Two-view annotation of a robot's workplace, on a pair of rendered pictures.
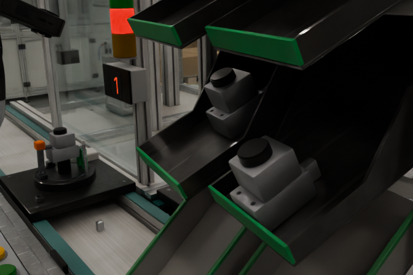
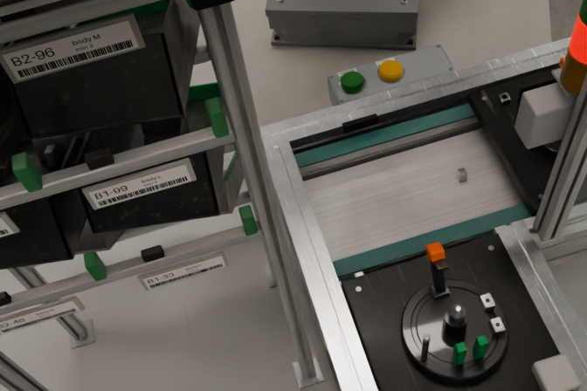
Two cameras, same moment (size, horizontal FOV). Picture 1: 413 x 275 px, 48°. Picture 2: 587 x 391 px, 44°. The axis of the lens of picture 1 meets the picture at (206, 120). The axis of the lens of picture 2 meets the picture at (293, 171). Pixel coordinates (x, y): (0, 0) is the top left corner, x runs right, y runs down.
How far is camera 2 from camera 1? 1.15 m
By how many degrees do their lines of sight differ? 92
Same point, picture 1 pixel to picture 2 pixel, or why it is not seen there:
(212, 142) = not seen: hidden behind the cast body
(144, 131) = (552, 181)
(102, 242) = (430, 177)
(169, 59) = not seen: outside the picture
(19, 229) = (442, 88)
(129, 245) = (411, 203)
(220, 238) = not seen: hidden behind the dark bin
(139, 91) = (522, 126)
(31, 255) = (389, 103)
